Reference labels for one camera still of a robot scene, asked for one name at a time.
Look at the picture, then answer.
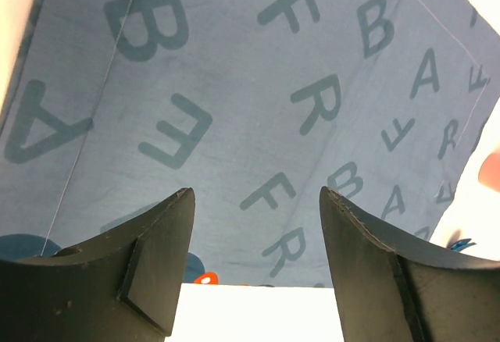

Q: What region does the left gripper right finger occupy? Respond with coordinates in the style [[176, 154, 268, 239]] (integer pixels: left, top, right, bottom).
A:
[[320, 187, 499, 342]]

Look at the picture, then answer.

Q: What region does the pink plastic cup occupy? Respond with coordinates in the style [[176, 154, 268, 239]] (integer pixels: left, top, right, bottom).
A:
[[478, 152, 500, 193]]

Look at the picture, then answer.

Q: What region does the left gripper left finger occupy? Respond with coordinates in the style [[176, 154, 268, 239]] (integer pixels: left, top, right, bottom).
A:
[[1, 188, 195, 342]]

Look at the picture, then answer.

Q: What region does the blue plastic fork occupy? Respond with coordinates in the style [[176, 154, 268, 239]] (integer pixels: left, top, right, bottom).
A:
[[447, 238, 477, 252]]

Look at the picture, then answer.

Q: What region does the blue letter placemat cloth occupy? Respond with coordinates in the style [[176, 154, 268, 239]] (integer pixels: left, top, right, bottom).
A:
[[1, 0, 499, 287]]

